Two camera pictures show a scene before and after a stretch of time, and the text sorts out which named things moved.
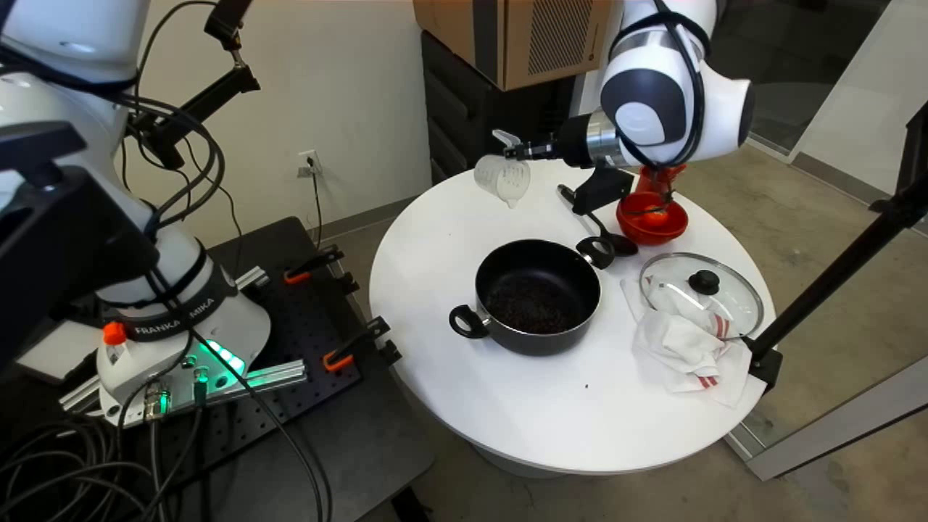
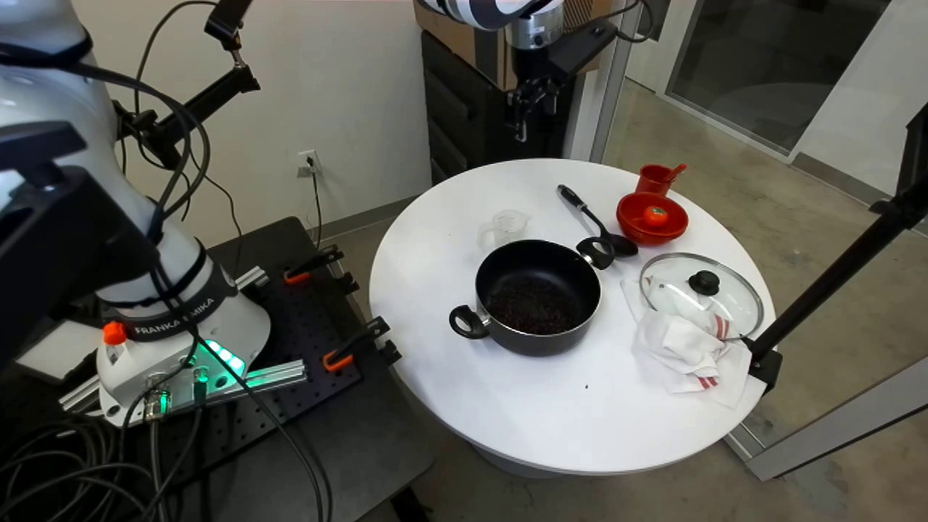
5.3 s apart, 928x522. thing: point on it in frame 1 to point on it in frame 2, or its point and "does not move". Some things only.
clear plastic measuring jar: (503, 179) to (507, 225)
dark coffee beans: (533, 306) does not move
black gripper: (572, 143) to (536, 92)
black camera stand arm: (166, 132) does not move
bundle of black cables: (103, 473) does not move
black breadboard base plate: (330, 448) does not move
